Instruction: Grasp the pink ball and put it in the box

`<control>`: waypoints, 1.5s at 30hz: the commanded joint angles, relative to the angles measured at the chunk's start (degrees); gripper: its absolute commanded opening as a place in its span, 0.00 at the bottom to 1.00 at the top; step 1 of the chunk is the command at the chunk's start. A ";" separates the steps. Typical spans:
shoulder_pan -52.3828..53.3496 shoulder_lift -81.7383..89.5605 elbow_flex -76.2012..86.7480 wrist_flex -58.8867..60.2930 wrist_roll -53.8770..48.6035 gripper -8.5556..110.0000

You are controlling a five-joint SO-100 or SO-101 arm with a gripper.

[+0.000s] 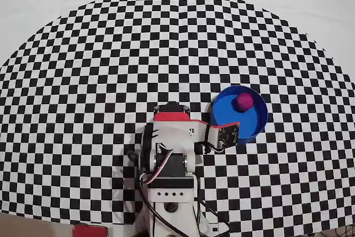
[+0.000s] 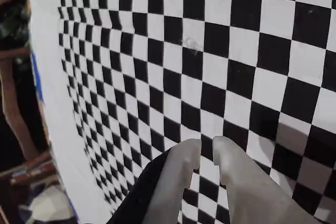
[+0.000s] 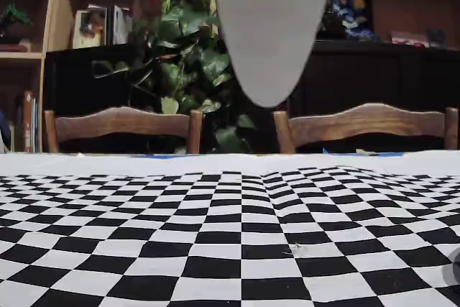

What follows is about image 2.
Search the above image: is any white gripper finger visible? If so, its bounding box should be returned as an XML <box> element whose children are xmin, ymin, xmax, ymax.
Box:
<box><xmin>212</xmin><ymin>136</ymin><xmax>320</xmax><ymax>224</ymax></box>

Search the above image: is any blue tape strip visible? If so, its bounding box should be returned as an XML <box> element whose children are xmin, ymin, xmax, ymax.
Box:
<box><xmin>29</xmin><ymin>50</ymin><xmax>45</xmax><ymax>102</ymax></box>
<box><xmin>67</xmin><ymin>195</ymin><xmax>81</xmax><ymax>224</ymax></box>

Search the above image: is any black white checkered mat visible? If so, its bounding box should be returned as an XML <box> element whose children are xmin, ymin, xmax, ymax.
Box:
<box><xmin>27</xmin><ymin>0</ymin><xmax>336</xmax><ymax>224</ymax></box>

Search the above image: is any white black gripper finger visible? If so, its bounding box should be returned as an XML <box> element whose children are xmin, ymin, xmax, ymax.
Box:
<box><xmin>111</xmin><ymin>138</ymin><xmax>202</xmax><ymax>224</ymax></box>

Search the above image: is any white blue paper penguin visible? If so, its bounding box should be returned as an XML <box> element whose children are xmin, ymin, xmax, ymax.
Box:
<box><xmin>18</xmin><ymin>186</ymin><xmax>76</xmax><ymax>224</ymax></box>

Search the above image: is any brown wooden chair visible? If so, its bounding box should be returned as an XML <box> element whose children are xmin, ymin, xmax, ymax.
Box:
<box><xmin>0</xmin><ymin>47</ymin><xmax>55</xmax><ymax>175</ymax></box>

